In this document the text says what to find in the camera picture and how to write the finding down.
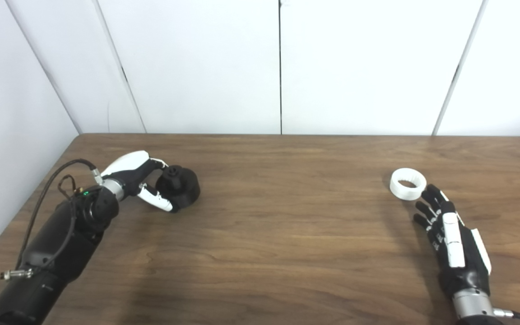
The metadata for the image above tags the black and white left hand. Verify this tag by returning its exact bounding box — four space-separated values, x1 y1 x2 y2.
101 150 180 214

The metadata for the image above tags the black and white right hand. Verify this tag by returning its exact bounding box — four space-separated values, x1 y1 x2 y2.
413 184 492 298

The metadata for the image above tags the round black part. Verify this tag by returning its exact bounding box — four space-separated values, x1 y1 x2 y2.
156 166 201 212

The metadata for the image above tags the white toothed ring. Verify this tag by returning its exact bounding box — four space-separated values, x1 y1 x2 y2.
390 168 427 201

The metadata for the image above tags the thin black left arm wire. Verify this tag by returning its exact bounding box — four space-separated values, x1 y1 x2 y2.
58 175 78 199

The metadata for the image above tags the thick black right wrist cable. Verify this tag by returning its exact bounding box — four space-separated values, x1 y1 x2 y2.
492 308 520 325

